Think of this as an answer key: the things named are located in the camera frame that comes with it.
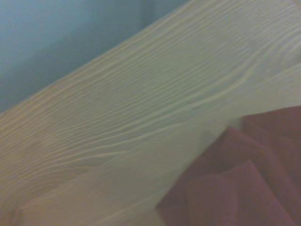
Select rust red shorts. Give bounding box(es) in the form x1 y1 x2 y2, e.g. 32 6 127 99
154 105 301 226

